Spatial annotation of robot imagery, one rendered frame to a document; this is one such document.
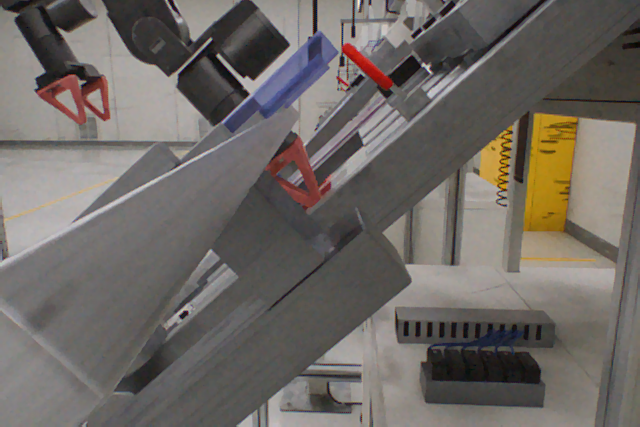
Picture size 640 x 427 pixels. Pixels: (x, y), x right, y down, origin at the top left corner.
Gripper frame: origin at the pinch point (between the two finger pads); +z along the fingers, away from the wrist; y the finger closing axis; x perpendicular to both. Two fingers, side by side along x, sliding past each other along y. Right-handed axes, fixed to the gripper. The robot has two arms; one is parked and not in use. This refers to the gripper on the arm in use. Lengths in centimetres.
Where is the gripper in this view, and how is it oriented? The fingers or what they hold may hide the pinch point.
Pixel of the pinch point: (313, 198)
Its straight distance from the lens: 55.6
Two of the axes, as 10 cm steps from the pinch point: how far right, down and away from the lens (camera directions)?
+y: 0.4, -2.3, 9.7
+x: -7.4, 6.5, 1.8
